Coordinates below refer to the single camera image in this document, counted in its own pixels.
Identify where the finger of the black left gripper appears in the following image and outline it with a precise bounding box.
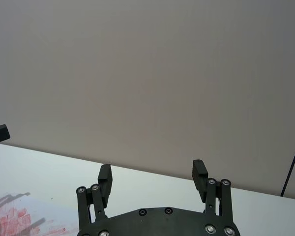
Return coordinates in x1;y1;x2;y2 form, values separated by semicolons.
0;124;11;144

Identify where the thin black cable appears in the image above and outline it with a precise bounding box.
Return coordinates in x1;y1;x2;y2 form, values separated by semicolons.
280;127;295;198

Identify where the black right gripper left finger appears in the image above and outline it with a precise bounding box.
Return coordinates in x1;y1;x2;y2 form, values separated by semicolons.
76;164;114;226

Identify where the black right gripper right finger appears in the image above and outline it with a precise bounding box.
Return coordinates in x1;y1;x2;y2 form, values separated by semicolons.
192;159;235;223

